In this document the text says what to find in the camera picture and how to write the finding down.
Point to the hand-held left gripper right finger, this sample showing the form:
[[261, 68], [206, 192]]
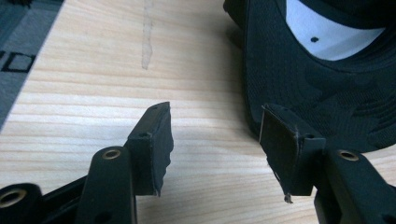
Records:
[[289, 155]]

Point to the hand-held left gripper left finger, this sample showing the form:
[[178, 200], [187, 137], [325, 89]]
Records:
[[146, 161]]

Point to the black and white cap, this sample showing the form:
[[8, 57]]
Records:
[[299, 71]]

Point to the grey patterned floor mat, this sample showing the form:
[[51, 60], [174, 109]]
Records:
[[18, 46]]

